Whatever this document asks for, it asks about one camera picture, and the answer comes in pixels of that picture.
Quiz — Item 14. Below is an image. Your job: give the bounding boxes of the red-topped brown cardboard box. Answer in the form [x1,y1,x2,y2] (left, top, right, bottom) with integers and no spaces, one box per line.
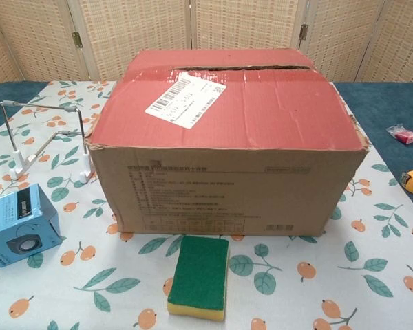
[83,47,372,238]

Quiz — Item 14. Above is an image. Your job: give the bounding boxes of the green and yellow sponge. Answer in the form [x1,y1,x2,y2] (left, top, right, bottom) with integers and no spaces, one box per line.
[167,235,230,323]

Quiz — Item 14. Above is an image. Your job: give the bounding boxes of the woven folding screen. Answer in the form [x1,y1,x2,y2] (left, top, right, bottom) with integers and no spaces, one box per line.
[0,0,413,90]

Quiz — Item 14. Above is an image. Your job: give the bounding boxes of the white fruit-and-leaf print tablecloth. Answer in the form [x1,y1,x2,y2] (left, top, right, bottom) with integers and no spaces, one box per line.
[0,80,413,330]

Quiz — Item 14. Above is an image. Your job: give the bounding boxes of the teal table cover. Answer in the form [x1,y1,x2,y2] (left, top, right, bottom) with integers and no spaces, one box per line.
[0,80,413,224]

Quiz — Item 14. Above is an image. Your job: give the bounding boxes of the clear packet with red item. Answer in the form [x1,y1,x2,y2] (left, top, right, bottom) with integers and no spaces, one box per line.
[385,124,413,145]

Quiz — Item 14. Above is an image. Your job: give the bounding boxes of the blue speaker carton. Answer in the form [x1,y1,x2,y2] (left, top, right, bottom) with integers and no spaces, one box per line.
[0,183,63,269]

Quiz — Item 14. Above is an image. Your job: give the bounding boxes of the metal wire stand white feet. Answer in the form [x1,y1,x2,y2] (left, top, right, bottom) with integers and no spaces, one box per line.
[0,99,100,183]

